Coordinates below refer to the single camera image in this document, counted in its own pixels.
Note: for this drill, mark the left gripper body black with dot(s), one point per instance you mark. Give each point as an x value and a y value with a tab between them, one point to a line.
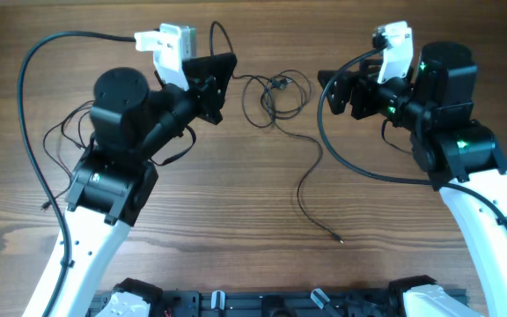
205	89

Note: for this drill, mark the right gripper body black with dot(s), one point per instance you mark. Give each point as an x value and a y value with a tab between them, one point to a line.
361	91

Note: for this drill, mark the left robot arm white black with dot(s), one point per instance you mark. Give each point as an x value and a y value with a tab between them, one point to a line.
114	177

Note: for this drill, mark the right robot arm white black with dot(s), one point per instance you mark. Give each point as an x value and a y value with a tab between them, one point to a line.
462	158

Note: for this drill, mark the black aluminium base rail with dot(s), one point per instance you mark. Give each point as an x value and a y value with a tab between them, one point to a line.
368	302

